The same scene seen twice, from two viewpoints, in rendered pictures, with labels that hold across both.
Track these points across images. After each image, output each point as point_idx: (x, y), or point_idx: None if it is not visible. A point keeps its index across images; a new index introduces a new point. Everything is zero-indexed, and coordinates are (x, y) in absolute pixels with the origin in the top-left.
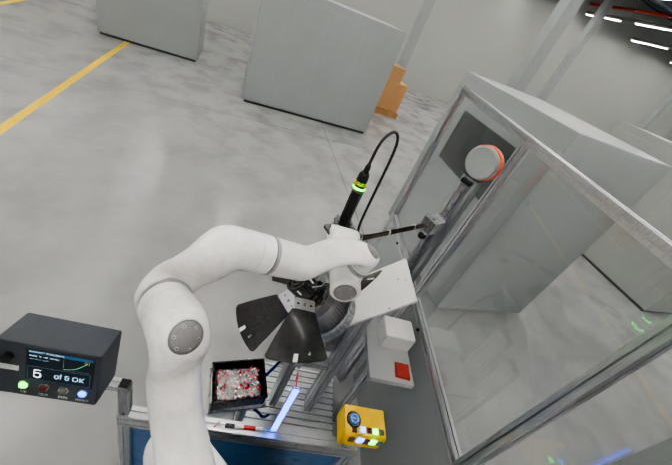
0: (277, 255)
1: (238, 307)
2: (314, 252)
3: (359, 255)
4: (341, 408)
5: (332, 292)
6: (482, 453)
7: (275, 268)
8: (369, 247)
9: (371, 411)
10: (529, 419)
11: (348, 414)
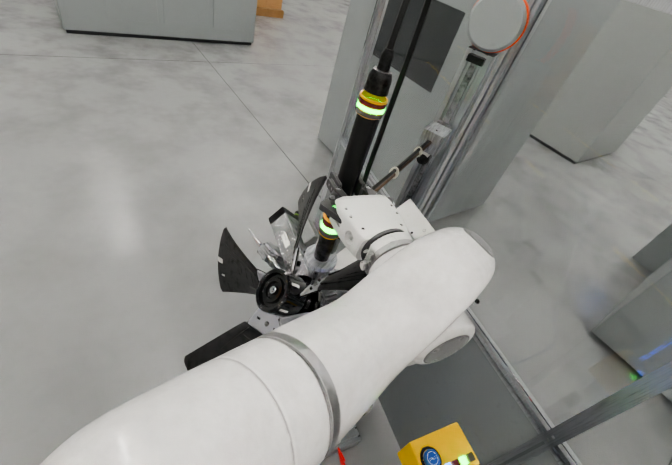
0: (330, 414)
1: (188, 360)
2: (387, 313)
3: (482, 272)
4: (404, 447)
5: (421, 359)
6: (593, 421)
7: (332, 448)
8: (474, 237)
9: (445, 432)
10: (669, 373)
11: (421, 456)
